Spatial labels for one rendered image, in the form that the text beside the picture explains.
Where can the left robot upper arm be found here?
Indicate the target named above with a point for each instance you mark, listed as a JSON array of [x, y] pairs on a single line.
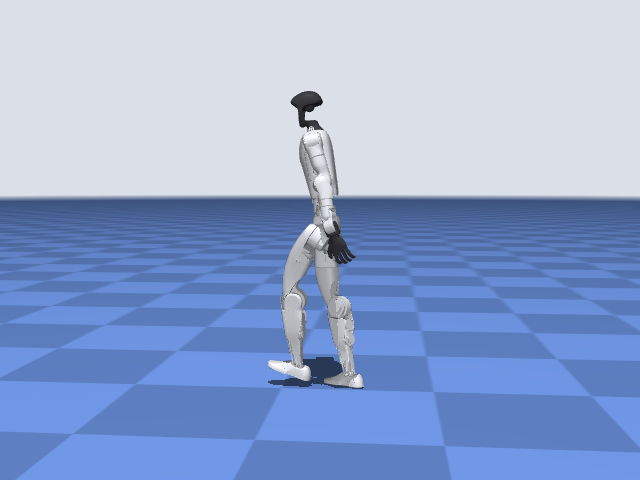
[[313, 145]]

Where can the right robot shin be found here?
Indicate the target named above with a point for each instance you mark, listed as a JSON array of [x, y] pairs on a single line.
[[342, 330]]

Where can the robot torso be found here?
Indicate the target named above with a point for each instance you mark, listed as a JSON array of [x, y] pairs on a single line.
[[311, 174]]

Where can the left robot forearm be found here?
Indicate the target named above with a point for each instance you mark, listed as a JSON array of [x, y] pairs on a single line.
[[325, 198]]

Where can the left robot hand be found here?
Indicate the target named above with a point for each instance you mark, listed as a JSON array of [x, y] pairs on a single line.
[[337, 245]]

